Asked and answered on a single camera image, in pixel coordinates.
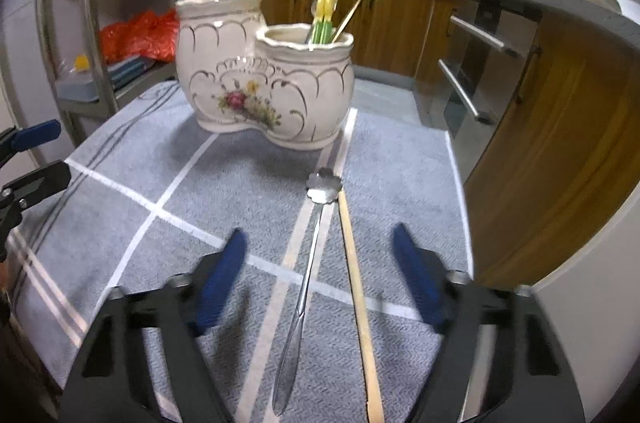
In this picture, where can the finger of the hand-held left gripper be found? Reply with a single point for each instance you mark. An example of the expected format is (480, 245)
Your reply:
(37, 134)
(45, 180)

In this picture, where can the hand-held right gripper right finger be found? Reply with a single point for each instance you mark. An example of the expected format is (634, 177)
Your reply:
(415, 273)

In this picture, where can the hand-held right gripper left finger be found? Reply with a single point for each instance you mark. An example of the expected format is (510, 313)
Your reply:
(222, 273)

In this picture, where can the wooden chopstick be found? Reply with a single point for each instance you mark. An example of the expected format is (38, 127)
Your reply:
(357, 293)

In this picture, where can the silver spoon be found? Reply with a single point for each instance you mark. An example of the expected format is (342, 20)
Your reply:
(306, 283)

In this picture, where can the white ceramic utensil holder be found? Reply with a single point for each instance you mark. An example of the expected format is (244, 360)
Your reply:
(240, 68)

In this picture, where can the yellow plastic piece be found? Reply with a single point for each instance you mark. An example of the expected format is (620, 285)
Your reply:
(81, 62)

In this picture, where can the grey striped tablecloth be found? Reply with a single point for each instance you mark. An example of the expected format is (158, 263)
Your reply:
(400, 178)

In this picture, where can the grey storage box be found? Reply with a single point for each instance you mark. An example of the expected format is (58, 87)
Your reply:
(125, 73)

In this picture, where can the metal shelf rack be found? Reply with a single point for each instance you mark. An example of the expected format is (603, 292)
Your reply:
(97, 3)

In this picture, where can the orange plastic bag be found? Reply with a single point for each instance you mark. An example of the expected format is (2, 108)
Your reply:
(145, 35)

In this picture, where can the wooden kitchen cabinet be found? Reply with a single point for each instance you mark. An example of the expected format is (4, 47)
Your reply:
(550, 128)

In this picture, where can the built-in oven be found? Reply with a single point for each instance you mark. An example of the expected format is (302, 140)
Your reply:
(475, 73)

